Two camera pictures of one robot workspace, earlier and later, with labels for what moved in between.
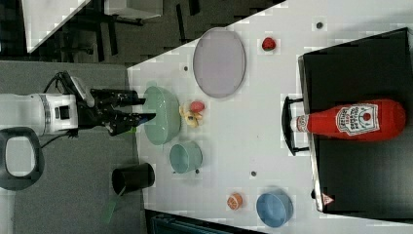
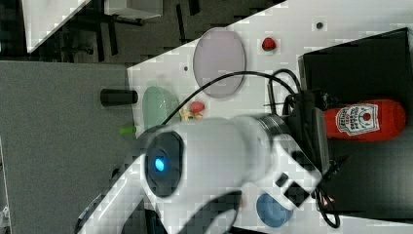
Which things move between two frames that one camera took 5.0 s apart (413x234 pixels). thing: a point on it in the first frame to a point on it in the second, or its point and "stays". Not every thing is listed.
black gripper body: x=103 y=114 to x=305 y=114
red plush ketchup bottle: x=368 y=120 stays
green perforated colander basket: x=165 y=126 stays
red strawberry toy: x=268 y=44 stays
